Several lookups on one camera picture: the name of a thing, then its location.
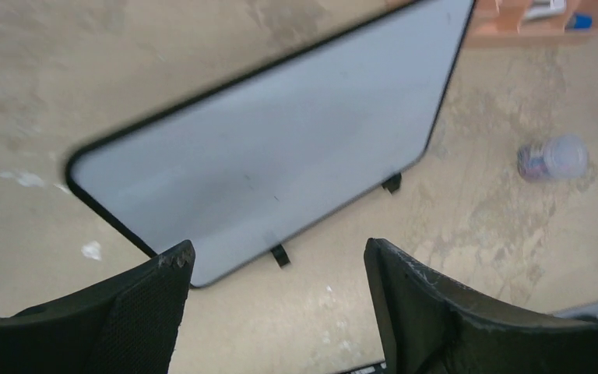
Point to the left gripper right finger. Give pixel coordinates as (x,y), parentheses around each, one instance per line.
(431,323)

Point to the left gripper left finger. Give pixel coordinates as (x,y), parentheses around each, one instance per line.
(127,323)

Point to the small black-framed whiteboard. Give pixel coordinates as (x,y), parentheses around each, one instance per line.
(245,166)

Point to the small clear plastic jar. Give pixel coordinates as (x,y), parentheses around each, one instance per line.
(560,157)

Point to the peach plastic file organizer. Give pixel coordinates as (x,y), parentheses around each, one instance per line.
(498,24)

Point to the white stapler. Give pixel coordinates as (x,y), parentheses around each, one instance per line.
(541,9)

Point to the blue small item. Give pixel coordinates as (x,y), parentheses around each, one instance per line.
(579,21)

